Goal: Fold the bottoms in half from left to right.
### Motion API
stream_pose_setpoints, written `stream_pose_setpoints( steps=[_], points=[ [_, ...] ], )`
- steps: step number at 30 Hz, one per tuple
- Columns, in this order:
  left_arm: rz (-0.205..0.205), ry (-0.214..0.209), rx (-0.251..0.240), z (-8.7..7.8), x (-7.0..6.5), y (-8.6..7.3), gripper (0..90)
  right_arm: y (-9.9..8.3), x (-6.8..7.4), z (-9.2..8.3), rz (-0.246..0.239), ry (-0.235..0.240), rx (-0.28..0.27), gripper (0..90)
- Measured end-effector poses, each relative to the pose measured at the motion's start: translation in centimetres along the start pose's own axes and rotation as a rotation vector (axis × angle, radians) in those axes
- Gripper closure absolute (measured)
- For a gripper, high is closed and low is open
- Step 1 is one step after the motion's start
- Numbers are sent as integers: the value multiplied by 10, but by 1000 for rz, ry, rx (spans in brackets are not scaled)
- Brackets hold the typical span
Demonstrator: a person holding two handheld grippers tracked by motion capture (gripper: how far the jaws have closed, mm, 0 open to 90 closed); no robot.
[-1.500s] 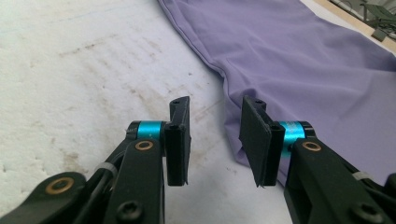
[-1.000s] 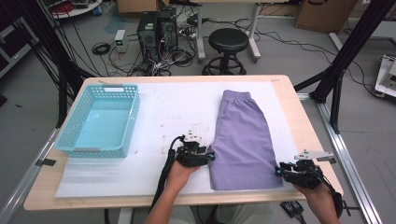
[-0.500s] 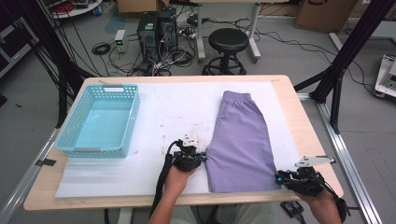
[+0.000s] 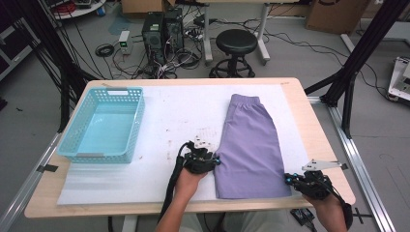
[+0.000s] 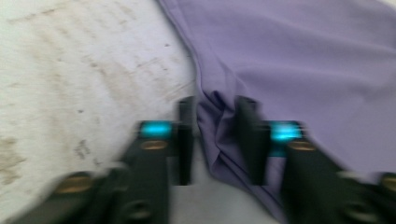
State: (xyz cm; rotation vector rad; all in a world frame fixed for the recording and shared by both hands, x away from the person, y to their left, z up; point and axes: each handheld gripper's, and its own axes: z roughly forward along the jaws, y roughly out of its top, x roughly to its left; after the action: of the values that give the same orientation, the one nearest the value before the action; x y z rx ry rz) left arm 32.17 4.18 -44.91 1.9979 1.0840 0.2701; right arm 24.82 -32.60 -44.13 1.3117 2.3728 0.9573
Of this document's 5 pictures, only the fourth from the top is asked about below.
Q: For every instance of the white device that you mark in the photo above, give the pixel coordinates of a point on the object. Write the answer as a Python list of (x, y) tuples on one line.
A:
[(398, 80)]

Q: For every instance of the person's right hand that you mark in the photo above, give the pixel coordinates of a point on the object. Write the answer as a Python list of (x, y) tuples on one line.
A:
[(328, 211)]

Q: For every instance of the black computer tower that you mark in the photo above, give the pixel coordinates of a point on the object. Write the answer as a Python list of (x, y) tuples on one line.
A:
[(153, 35), (174, 29)]

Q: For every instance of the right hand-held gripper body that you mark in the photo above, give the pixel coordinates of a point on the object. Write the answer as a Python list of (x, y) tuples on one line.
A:
[(314, 187)]

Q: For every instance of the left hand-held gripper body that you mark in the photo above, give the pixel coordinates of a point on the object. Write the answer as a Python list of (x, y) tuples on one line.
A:
[(198, 161)]

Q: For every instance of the person's light trousers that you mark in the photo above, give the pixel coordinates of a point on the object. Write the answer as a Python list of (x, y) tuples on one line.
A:
[(248, 224)]

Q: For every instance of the black tape cross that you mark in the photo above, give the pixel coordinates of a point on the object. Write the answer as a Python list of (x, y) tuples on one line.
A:
[(362, 215)]

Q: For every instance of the large cardboard box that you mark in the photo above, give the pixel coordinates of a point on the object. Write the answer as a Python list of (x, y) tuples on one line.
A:
[(335, 16)]

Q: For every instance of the white power supply box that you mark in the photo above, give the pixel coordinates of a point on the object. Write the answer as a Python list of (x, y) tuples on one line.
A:
[(125, 41)]

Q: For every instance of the small black floor device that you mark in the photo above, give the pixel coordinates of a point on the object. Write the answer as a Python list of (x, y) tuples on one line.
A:
[(302, 216)]

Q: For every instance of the purple shorts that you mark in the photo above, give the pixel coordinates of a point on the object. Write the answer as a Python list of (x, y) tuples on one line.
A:
[(251, 151)]

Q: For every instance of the black round stool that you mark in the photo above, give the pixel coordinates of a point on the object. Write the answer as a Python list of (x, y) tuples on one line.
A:
[(236, 41)]

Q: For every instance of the white table frame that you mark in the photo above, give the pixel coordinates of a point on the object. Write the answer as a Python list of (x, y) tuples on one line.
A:
[(208, 38)]

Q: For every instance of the aluminium floor rail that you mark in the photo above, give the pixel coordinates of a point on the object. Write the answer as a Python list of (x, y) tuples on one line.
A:
[(27, 183), (353, 154)]

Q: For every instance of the black shelf unit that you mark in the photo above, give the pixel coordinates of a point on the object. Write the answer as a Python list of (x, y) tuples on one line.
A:
[(13, 48)]

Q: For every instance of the person's left hand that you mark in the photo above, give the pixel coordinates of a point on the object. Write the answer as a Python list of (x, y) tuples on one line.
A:
[(188, 187)]

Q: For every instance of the round white table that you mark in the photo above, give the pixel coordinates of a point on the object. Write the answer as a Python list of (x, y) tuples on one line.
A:
[(80, 11)]

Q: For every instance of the light blue plastic basket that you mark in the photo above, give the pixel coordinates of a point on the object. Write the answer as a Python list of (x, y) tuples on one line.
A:
[(103, 129)]

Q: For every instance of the black tape strip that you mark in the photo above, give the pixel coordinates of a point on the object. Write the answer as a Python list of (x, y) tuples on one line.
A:
[(345, 167), (46, 168)]

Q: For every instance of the small cardboard box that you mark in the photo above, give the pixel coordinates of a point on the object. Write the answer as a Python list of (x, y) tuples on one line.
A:
[(141, 5)]

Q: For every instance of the black metal frame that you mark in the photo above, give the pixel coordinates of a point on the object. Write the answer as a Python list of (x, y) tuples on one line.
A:
[(66, 96), (362, 48)]

